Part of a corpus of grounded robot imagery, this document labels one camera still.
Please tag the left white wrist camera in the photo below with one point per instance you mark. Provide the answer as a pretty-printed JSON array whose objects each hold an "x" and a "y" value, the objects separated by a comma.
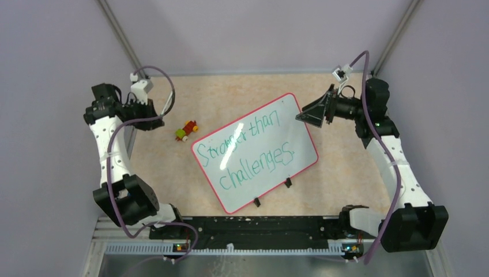
[{"x": 140, "y": 88}]

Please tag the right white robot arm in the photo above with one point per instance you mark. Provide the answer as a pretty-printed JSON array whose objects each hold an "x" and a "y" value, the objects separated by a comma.
[{"x": 414, "y": 222}]

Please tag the pink framed whiteboard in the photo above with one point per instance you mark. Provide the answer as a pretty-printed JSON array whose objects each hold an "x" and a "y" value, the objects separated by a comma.
[{"x": 254, "y": 154}]

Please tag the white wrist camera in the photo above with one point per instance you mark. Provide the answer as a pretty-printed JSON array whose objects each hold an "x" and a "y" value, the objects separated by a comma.
[
  {"x": 341, "y": 74},
  {"x": 140, "y": 88}
]

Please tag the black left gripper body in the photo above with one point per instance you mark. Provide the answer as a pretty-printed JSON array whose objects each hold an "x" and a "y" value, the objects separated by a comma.
[{"x": 136, "y": 111}]

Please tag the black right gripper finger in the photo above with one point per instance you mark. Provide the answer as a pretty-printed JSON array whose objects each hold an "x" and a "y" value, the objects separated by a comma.
[
  {"x": 312, "y": 118},
  {"x": 319, "y": 106}
]

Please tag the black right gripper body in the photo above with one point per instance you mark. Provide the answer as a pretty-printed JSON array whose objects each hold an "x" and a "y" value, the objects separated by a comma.
[{"x": 331, "y": 106}]

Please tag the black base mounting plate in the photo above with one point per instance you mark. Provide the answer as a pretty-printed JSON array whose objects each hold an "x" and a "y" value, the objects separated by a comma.
[{"x": 260, "y": 232}]

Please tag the red yellow toy brick car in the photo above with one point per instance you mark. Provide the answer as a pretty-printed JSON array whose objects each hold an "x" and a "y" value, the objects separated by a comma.
[{"x": 190, "y": 127}]

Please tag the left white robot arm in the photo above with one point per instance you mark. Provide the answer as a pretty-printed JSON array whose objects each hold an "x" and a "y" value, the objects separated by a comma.
[{"x": 123, "y": 196}]

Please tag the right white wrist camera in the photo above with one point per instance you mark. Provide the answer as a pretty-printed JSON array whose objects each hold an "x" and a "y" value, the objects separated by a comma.
[{"x": 341, "y": 74}]

